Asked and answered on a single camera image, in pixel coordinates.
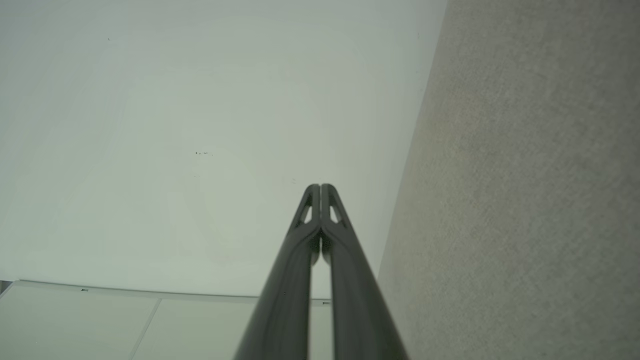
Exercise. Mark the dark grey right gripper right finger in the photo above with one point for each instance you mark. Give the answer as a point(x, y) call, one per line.
point(360, 300)

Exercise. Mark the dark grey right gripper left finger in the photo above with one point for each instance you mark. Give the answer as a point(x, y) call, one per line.
point(282, 300)

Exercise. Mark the grey fabric sofa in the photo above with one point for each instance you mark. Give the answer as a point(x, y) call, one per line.
point(525, 200)

